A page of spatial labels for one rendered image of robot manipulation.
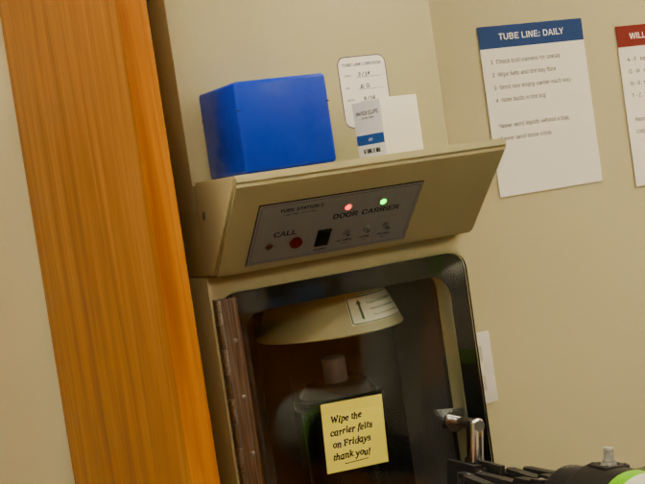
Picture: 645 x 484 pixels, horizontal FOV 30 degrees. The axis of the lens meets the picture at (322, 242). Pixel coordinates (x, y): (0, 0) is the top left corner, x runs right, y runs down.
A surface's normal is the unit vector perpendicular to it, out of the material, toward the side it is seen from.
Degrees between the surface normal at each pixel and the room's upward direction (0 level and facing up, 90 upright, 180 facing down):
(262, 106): 90
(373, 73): 90
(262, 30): 90
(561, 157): 90
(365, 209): 135
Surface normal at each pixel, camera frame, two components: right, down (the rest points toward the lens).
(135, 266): -0.89, 0.15
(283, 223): 0.41, 0.69
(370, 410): 0.44, -0.02
